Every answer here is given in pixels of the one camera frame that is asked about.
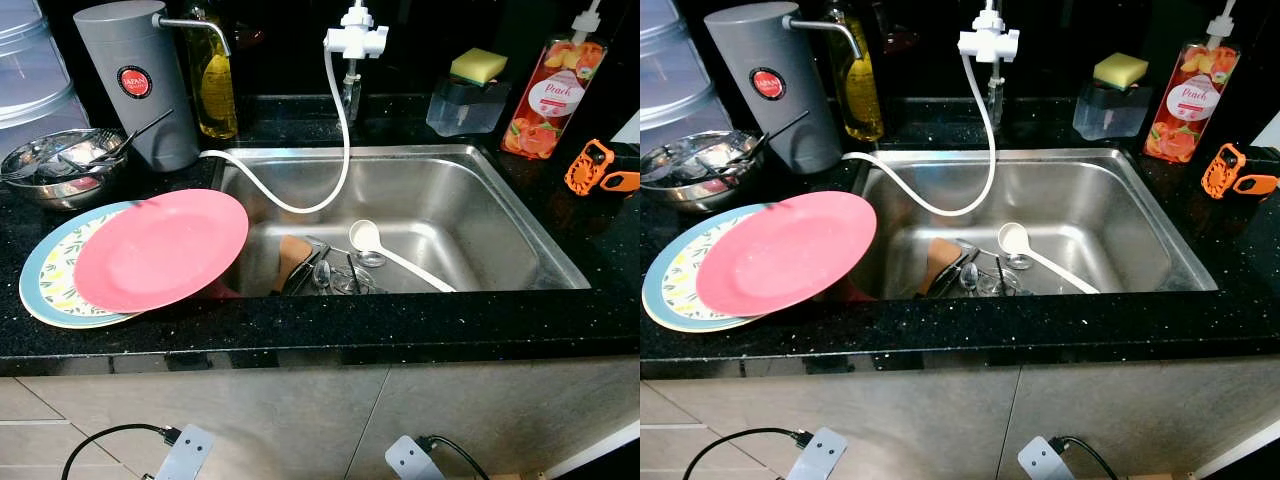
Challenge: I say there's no pink plate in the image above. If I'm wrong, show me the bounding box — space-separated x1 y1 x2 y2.
695 190 879 318
72 188 251 316

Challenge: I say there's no peach dish soap bottle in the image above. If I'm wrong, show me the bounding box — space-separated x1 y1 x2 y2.
500 0 609 161
1143 0 1244 164

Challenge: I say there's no white plastic ladle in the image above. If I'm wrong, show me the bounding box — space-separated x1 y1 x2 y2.
997 221 1101 295
347 218 459 294

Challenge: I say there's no brown spatula with black handle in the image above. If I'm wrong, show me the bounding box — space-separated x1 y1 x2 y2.
275 233 333 298
920 235 981 299

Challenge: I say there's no grey kitchen cabinet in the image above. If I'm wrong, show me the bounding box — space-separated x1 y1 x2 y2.
640 360 1280 480

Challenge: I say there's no lemon patterned blue-rimmed plate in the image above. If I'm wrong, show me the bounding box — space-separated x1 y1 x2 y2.
641 203 771 334
18 200 151 331

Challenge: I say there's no stainless steel bowl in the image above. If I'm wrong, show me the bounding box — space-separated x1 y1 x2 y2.
640 130 766 213
0 127 131 211

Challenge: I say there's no small orange black fan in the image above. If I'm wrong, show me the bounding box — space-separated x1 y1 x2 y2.
563 138 640 196
1200 142 1280 201

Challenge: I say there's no steel fork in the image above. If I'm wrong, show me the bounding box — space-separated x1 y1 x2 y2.
5 128 101 181
645 130 741 181

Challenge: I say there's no stainless steel sink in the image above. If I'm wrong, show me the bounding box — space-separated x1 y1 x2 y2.
855 148 1219 299
212 145 593 298

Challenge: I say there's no clear plastic sponge holder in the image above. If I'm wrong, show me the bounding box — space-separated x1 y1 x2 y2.
1072 80 1153 141
425 75 511 138

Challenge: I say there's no dark cabinet with white trim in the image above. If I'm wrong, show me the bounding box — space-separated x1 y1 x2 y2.
540 420 640 480
1190 440 1280 480

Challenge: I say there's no grey water filter canister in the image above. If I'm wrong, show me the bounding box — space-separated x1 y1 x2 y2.
73 0 201 173
703 0 843 176

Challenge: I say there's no yellow sponge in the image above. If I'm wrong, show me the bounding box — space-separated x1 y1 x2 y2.
448 47 509 86
1092 52 1151 91

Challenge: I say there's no yellow cooking oil bottle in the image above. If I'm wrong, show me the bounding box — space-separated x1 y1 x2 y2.
185 0 241 141
825 0 886 143

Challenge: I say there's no chrome filter spout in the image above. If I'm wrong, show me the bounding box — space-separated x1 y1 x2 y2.
785 15 863 61
155 12 233 58

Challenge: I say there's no chrome tap stem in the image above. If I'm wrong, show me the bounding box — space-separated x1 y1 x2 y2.
985 62 1006 126
342 60 363 121

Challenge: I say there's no white tap diverter valve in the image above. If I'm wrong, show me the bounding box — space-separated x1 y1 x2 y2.
957 0 1023 63
323 0 391 59

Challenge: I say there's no thin black handled utensil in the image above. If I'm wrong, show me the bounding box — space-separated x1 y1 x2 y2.
735 110 811 166
95 108 174 166

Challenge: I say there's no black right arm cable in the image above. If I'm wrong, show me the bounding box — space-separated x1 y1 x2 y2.
1050 436 1121 480
418 433 493 480

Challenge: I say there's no white flexible hose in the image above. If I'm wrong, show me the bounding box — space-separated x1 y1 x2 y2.
198 50 353 216
842 55 999 218

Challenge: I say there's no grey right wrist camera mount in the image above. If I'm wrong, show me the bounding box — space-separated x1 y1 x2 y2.
1017 435 1079 480
385 433 446 480

